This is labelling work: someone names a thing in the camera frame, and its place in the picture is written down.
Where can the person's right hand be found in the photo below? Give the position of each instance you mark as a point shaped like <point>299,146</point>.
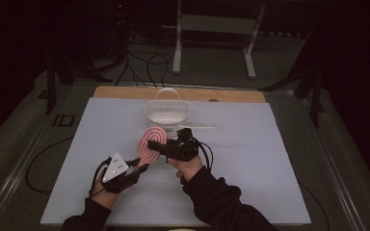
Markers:
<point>188,168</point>

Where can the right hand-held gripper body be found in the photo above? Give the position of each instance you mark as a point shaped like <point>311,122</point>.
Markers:
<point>181,149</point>

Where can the black floor socket frame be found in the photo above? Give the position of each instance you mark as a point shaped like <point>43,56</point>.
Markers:
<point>58,120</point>

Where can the white metal stand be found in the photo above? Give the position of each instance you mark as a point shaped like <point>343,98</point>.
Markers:
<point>218,24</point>

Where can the pale blue table mat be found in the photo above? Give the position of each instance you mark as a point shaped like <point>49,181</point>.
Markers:
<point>237,166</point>

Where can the black tripod stand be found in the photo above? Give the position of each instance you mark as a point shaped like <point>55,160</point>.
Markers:
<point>50,86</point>
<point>314,96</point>

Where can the pink hairbrush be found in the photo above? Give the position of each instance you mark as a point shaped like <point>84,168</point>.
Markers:
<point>143,149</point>

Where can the metal floor rail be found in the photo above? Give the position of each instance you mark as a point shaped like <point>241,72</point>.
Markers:
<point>330,173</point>
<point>16,173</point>

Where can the wooden table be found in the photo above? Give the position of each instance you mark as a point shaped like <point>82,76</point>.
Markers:
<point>125,92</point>

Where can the white perforated plastic basket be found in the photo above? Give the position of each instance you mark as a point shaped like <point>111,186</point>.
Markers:
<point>160,123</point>

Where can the person's left hand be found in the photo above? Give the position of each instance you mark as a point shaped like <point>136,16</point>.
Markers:
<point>104,197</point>

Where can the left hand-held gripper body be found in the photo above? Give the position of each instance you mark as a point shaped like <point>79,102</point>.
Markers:
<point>115,168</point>

